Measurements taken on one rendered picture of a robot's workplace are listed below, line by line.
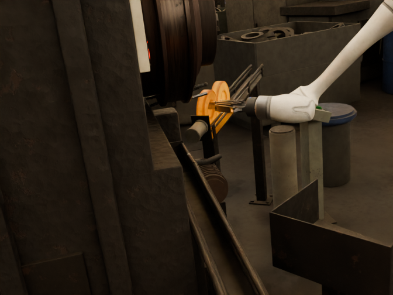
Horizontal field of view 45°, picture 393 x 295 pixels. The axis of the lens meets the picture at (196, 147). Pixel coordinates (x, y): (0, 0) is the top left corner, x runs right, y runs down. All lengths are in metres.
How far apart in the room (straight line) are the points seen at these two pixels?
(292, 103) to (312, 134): 0.56
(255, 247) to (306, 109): 0.81
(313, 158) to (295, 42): 1.52
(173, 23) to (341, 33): 2.93
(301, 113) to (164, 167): 0.90
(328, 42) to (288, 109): 2.18
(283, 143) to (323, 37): 1.79
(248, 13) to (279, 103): 4.03
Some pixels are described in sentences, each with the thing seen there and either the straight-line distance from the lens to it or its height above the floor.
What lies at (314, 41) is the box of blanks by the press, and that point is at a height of 0.67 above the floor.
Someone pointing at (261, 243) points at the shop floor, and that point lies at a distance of 2.33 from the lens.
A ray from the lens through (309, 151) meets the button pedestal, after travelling 2.31.
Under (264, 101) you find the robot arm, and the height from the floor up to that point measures 0.76.
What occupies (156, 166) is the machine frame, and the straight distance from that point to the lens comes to 0.94.
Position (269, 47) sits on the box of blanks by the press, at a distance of 3.54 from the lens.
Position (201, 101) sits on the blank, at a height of 0.77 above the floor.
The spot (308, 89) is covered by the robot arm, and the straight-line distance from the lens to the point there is 1.90.
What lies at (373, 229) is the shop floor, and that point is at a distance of 2.45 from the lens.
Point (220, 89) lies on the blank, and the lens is 1.99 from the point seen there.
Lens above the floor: 1.21
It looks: 19 degrees down
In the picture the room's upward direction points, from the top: 7 degrees counter-clockwise
